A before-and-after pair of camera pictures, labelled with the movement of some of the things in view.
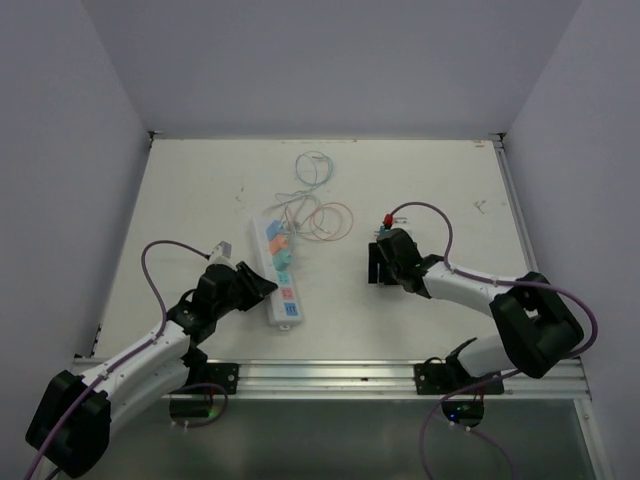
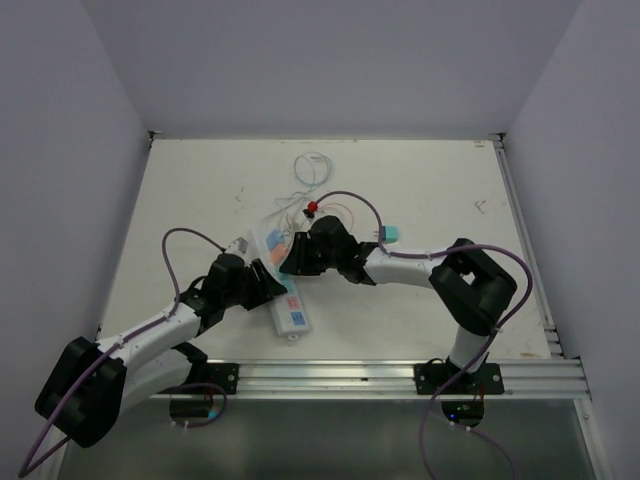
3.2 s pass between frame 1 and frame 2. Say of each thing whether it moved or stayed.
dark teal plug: stayed
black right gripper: moved
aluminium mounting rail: stayed
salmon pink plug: moved
